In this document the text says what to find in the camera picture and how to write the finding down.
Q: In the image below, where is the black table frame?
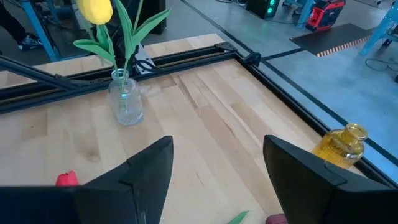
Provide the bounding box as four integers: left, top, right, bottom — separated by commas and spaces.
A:
0, 42, 398, 189

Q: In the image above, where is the black computer with green lights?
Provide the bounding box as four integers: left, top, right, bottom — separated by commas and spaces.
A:
246, 0, 281, 19

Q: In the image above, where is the person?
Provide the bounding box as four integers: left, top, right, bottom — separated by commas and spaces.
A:
0, 0, 43, 51

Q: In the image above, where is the bright red tulip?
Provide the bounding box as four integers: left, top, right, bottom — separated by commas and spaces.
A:
55, 170, 80, 187

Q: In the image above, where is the dark red tulip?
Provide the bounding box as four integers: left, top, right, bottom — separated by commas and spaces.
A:
226, 210, 289, 224

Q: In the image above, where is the black frame clamp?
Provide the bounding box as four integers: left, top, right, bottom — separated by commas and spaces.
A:
242, 52, 262, 68

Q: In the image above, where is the yellow tulip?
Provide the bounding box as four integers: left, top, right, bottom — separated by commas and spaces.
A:
73, 0, 172, 94

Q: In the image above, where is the blue metal table leg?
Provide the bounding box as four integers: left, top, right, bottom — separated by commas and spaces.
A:
359, 1, 398, 57
295, 0, 315, 29
19, 0, 62, 62

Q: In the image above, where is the black mat with striped edge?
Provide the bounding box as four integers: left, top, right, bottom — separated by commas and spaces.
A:
289, 23, 374, 58

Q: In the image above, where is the clear glass vase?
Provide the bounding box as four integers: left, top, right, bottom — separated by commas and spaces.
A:
108, 68, 144, 127

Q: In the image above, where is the red and black tool case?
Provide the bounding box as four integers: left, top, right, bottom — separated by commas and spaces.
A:
305, 0, 346, 32

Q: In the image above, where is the yellow glass vase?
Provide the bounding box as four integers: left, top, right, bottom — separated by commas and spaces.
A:
312, 123, 369, 170

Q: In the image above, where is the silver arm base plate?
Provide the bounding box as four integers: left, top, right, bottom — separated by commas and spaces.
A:
133, 45, 158, 75

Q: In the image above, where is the black diagonal frame strut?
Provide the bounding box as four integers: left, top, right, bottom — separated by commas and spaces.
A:
0, 55, 81, 91

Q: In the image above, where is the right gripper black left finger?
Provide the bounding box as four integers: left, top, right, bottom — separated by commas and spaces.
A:
0, 136, 174, 224

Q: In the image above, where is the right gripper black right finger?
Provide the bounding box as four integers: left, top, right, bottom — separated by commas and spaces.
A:
263, 134, 398, 224

